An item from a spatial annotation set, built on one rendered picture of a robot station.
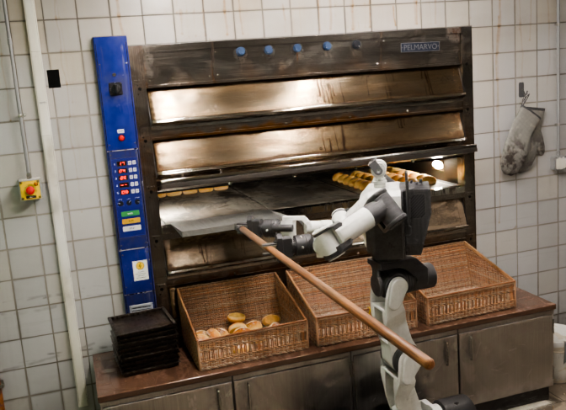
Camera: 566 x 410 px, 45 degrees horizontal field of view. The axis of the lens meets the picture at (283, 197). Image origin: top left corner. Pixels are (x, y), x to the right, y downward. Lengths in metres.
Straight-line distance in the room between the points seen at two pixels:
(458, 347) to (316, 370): 0.79
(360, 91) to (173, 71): 1.03
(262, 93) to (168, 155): 0.59
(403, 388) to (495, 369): 0.88
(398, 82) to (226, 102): 1.00
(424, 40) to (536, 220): 1.35
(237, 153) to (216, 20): 0.69
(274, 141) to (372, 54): 0.74
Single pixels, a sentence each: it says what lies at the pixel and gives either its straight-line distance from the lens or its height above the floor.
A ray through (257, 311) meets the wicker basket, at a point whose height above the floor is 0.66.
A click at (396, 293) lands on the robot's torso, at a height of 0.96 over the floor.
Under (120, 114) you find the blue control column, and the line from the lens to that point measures 3.44.
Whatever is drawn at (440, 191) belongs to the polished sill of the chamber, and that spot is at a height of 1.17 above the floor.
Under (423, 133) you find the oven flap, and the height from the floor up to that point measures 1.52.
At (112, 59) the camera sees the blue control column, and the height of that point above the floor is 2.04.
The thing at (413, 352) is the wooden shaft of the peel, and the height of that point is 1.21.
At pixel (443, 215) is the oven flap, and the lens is 4.13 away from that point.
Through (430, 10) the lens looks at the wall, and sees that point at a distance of 4.01.
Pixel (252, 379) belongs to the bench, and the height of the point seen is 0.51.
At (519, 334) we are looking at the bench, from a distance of 3.92.
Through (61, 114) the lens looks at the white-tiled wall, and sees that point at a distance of 3.46.
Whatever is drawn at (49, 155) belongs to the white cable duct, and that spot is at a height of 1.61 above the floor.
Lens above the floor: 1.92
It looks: 10 degrees down
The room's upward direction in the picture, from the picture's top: 4 degrees counter-clockwise
